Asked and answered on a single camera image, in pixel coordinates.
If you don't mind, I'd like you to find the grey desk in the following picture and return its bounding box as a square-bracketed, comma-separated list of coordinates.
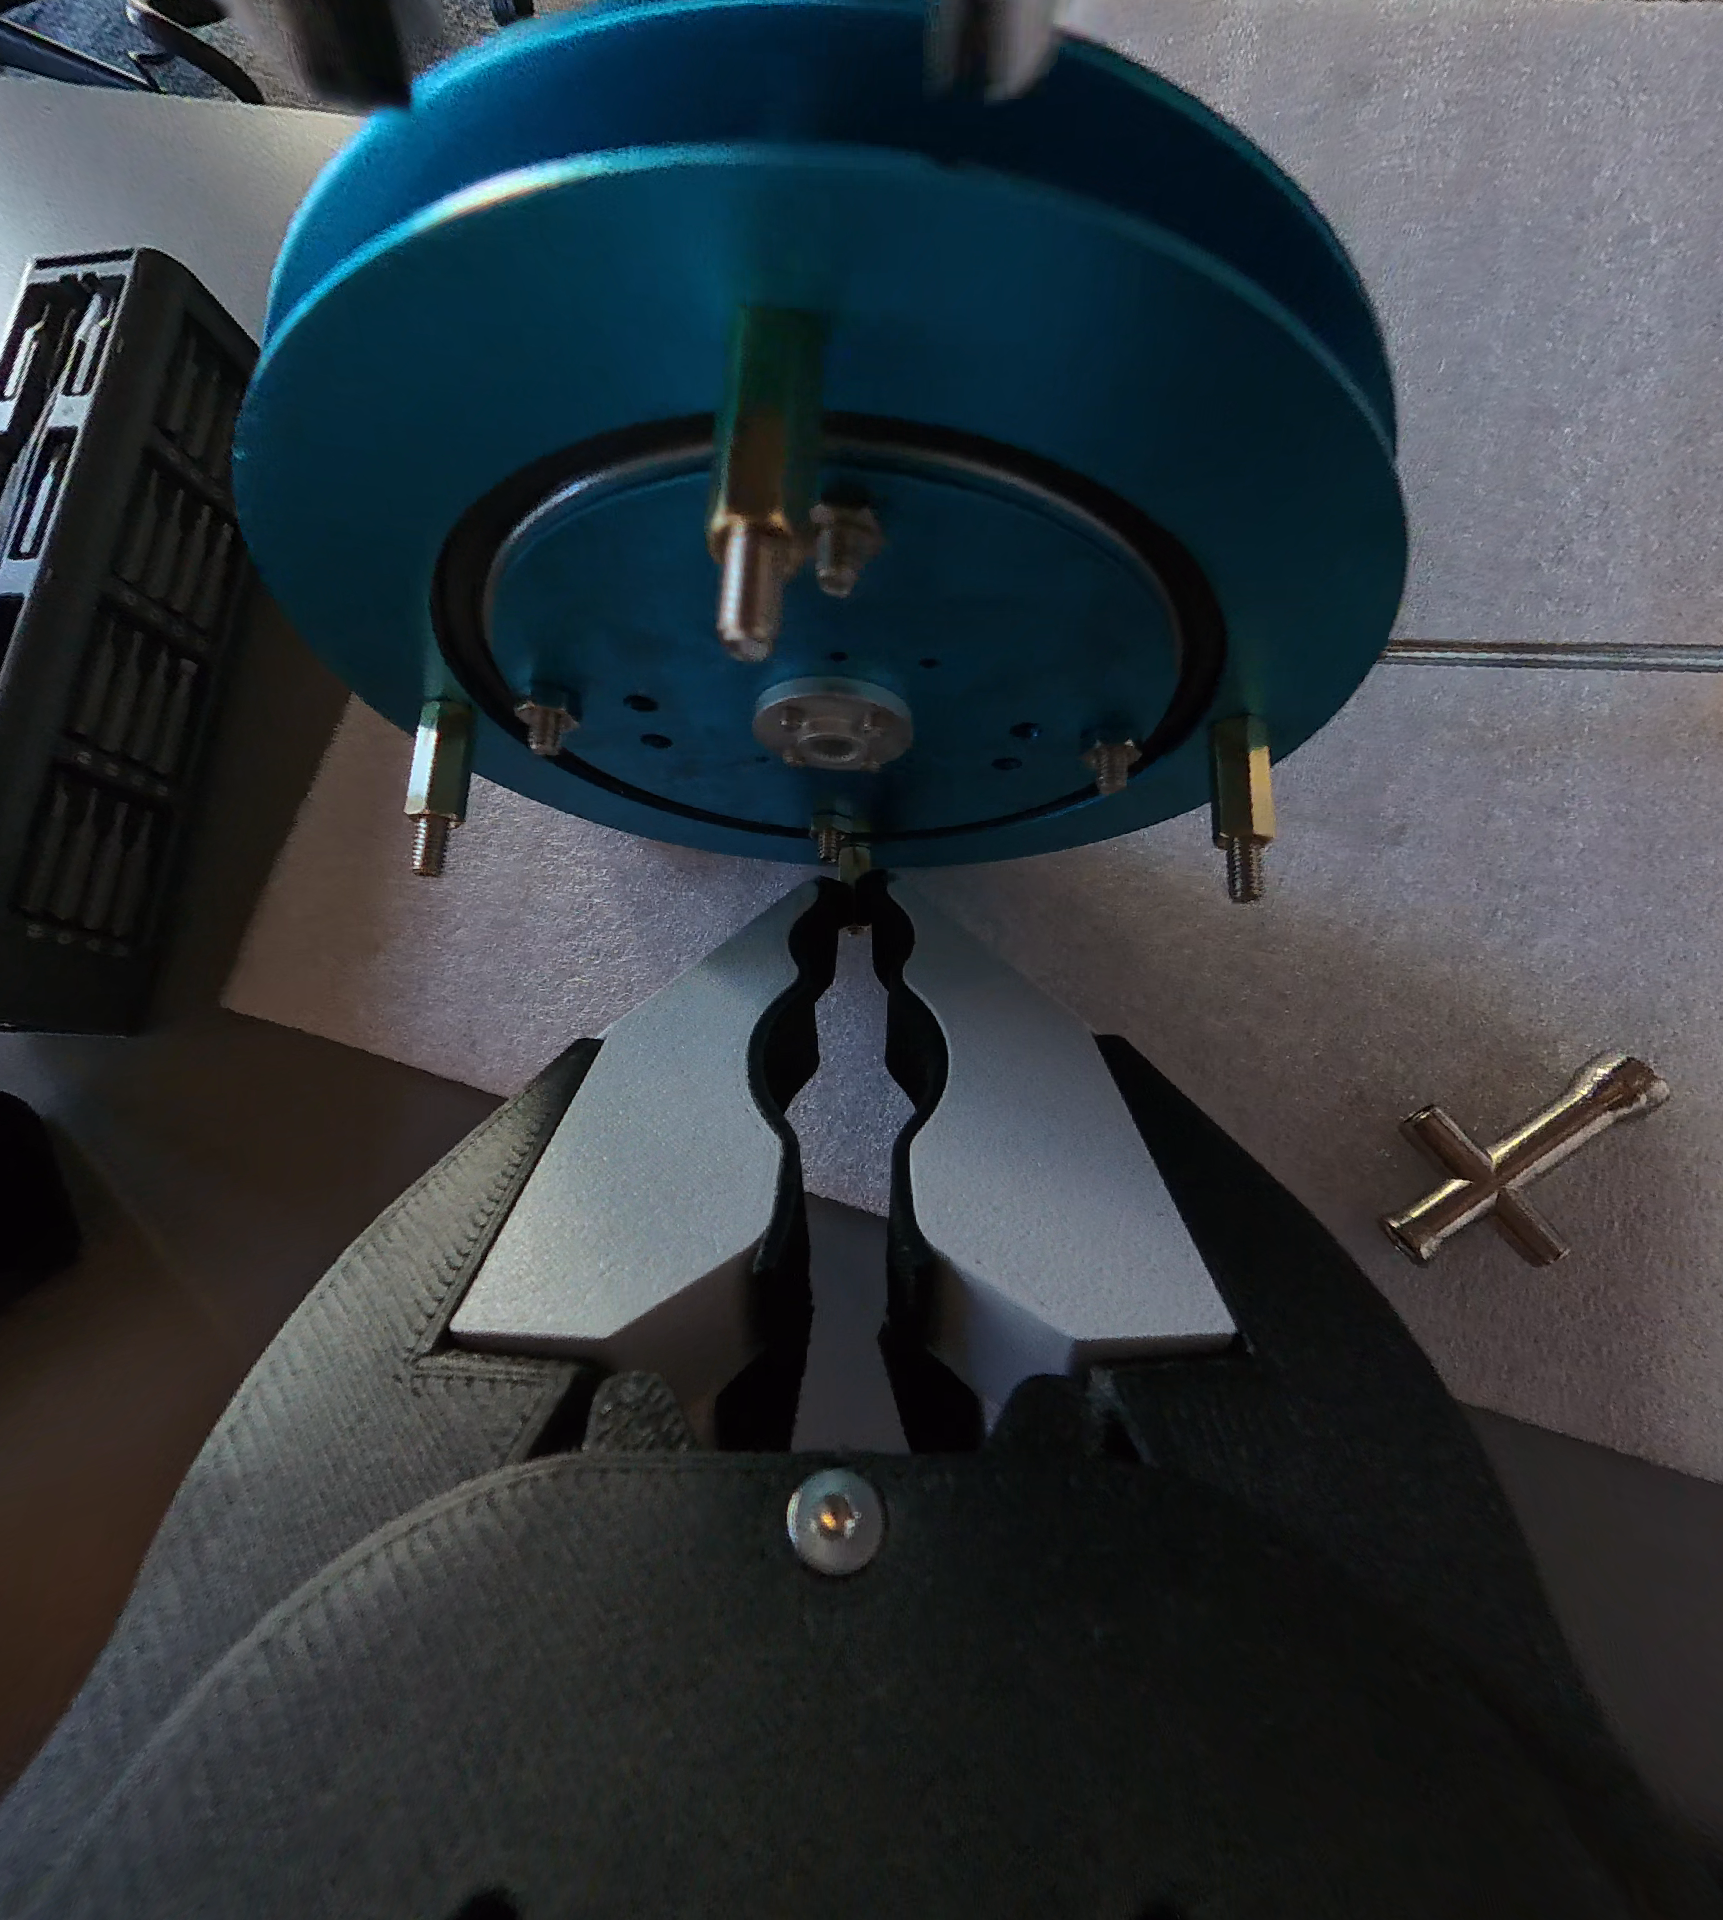
[0, 58, 1723, 1920]

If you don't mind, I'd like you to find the silver cross wrench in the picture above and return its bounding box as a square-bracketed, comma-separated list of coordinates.
[1383, 1056, 1670, 1270]

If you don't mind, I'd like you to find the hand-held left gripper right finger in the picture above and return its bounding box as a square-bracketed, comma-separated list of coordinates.
[853, 873, 1241, 1457]

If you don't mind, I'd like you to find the white foam sheet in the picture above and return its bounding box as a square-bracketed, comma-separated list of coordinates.
[223, 0, 1723, 1488]

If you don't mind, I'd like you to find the black screwdriver bit case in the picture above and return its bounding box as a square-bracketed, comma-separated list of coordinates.
[0, 247, 271, 1039]

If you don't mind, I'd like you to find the yellow handled screwdriver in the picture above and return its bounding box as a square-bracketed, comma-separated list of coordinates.
[1379, 617, 1723, 715]

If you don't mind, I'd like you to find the blue metal turntable disc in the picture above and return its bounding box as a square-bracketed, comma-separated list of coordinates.
[229, 23, 1408, 906]

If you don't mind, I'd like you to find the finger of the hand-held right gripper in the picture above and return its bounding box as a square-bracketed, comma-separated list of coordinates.
[223, 0, 415, 109]
[927, 0, 1090, 104]

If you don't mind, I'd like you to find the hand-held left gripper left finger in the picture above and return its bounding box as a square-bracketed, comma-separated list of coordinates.
[447, 881, 853, 1449]

